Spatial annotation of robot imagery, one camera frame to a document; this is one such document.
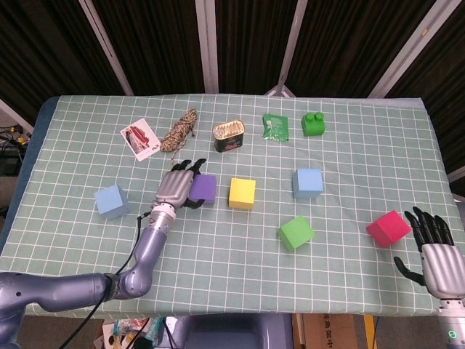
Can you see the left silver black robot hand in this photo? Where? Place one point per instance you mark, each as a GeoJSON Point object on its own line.
{"type": "Point", "coordinates": [174, 187]}

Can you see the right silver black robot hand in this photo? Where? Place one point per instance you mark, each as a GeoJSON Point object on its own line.
{"type": "Point", "coordinates": [443, 269]}

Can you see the purple foam cube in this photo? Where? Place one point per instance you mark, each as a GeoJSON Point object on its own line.
{"type": "Point", "coordinates": [204, 187]}

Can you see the yellow foam cube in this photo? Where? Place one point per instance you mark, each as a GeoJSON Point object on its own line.
{"type": "Point", "coordinates": [242, 192]}

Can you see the green foam cube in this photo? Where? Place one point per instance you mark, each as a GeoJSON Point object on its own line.
{"type": "Point", "coordinates": [296, 233]}

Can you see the light blue foam cube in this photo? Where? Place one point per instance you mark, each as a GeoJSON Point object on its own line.
{"type": "Point", "coordinates": [308, 181]}
{"type": "Point", "coordinates": [110, 201]}

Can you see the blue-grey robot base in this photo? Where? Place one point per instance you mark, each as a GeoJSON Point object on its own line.
{"type": "Point", "coordinates": [232, 332]}

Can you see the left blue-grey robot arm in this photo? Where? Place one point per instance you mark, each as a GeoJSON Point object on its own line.
{"type": "Point", "coordinates": [149, 251]}

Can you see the white photo card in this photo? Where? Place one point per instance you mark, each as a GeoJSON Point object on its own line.
{"type": "Point", "coordinates": [140, 139]}

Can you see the red foam cube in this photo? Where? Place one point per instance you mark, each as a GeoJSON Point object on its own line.
{"type": "Point", "coordinates": [388, 229]}

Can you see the dark green luncheon meat can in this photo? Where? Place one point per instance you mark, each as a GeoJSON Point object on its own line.
{"type": "Point", "coordinates": [229, 138]}

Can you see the green checkered tablecloth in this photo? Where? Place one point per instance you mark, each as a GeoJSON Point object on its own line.
{"type": "Point", "coordinates": [254, 269]}

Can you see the green snack packet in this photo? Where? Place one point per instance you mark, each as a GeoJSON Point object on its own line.
{"type": "Point", "coordinates": [276, 127]}

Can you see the brown cardboard box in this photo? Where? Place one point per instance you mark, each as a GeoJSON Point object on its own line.
{"type": "Point", "coordinates": [327, 332]}

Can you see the black curtain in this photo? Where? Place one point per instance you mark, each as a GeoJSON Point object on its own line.
{"type": "Point", "coordinates": [160, 43]}

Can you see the blue table pad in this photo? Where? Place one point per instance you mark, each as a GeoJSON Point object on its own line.
{"type": "Point", "coordinates": [32, 145]}

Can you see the colourful printed bag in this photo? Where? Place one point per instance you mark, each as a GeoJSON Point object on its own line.
{"type": "Point", "coordinates": [127, 331]}

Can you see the green toy building brick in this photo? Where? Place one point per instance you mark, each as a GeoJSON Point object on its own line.
{"type": "Point", "coordinates": [313, 125]}

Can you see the black equipment box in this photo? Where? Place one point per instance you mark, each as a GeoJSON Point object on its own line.
{"type": "Point", "coordinates": [9, 164]}

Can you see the white frame post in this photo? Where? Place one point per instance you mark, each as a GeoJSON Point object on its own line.
{"type": "Point", "coordinates": [410, 47]}
{"type": "Point", "coordinates": [291, 43]}
{"type": "Point", "coordinates": [206, 47]}
{"type": "Point", "coordinates": [110, 54]}
{"type": "Point", "coordinates": [14, 112]}

